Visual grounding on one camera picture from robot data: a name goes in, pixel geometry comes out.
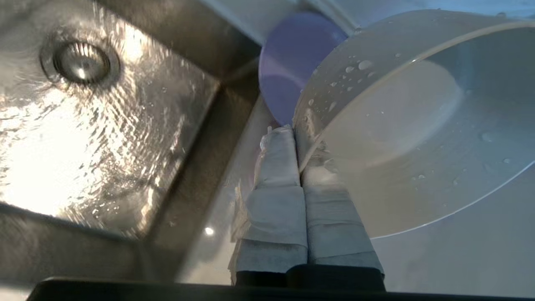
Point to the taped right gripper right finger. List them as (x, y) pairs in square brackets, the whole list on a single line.
[(334, 225)]

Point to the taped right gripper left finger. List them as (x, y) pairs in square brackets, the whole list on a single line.
[(276, 209)]

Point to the white plastic bowl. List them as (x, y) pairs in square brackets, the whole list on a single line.
[(418, 125)]

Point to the purple plastic plate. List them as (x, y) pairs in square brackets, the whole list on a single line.
[(288, 62)]

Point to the stainless steel sink basin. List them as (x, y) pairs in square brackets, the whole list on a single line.
[(146, 146)]

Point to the round metal drain strainer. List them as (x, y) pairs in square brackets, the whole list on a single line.
[(81, 62)]

